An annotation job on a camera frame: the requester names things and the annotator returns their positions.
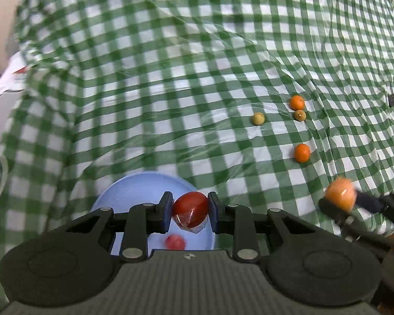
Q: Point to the small brown-green fruit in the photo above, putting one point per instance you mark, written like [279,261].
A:
[300,115]

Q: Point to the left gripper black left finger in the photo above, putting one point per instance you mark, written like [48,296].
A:
[142,221]

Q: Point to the small orange kumquat upper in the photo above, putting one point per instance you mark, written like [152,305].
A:
[297,102]

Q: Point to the small dark tag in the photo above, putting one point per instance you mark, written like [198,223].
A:
[391,100]

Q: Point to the small orange tangerine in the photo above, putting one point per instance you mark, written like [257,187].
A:
[302,153]

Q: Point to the green white checkered cloth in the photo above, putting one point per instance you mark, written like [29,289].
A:
[115,87]

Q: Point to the small yellow-green fruit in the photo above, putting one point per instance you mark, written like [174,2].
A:
[258,118]

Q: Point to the small red fruit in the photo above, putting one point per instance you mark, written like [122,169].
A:
[174,242]

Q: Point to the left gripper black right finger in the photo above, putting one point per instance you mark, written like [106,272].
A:
[237,221]

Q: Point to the white printed pillow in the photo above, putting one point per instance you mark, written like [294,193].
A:
[14,76]

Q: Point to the red tomato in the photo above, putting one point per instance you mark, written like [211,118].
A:
[190,211]

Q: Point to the orange fruit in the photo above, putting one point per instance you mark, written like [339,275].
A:
[342,194]

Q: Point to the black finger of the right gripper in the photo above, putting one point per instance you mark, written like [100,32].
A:
[353,228]
[383,204]

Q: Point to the light blue plate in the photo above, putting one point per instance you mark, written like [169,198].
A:
[149,187]

